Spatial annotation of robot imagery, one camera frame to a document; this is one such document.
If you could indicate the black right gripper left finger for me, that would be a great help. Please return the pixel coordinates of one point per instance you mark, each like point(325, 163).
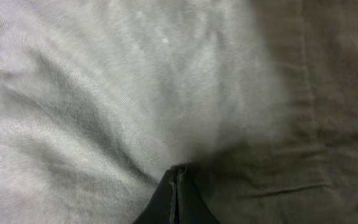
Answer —
point(161, 208)

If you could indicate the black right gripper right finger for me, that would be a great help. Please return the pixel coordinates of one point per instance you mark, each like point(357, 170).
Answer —
point(190, 206)

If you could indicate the grey shorts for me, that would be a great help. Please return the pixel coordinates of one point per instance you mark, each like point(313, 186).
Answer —
point(99, 98)

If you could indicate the khaki folded shorts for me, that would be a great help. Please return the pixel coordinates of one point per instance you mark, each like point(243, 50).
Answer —
point(312, 178)

